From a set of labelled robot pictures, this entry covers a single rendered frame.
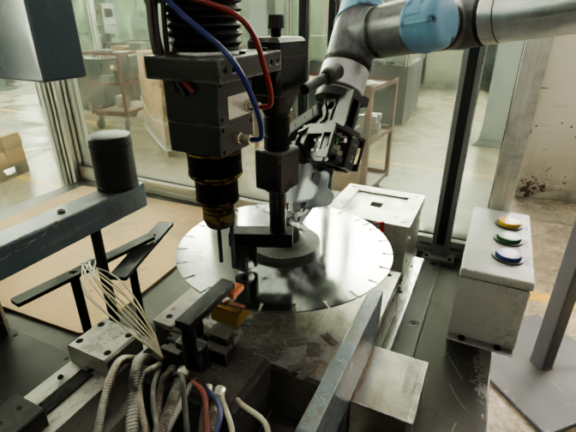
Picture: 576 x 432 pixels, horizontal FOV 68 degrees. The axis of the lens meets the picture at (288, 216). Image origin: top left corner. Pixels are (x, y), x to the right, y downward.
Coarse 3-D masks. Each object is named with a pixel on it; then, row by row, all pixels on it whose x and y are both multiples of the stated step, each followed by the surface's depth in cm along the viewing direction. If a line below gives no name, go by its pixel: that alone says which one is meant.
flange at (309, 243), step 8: (296, 232) 64; (304, 232) 68; (312, 232) 68; (296, 240) 64; (304, 240) 65; (312, 240) 65; (320, 240) 66; (264, 248) 63; (272, 248) 63; (280, 248) 63; (288, 248) 63; (296, 248) 63; (304, 248) 63; (312, 248) 63; (264, 256) 62; (272, 256) 61; (280, 256) 61; (288, 256) 61; (296, 256) 61; (304, 256) 62; (312, 256) 63
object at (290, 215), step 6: (264, 210) 67; (288, 210) 65; (300, 210) 66; (306, 210) 66; (288, 216) 63; (294, 216) 65; (288, 222) 63; (294, 222) 62; (300, 228) 61; (306, 228) 61
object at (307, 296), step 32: (256, 224) 73; (320, 224) 73; (352, 224) 73; (192, 256) 63; (224, 256) 63; (320, 256) 63; (352, 256) 63; (384, 256) 63; (256, 288) 56; (288, 288) 56; (320, 288) 56; (352, 288) 56
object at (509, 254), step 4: (500, 248) 74; (504, 248) 74; (508, 248) 74; (496, 252) 73; (500, 252) 72; (504, 252) 72; (508, 252) 72; (512, 252) 72; (516, 252) 72; (496, 256) 73; (500, 256) 72; (504, 256) 71; (508, 256) 71; (512, 256) 71; (516, 256) 71; (520, 256) 71; (504, 260) 71; (508, 260) 71; (512, 260) 71; (516, 260) 71; (520, 260) 71
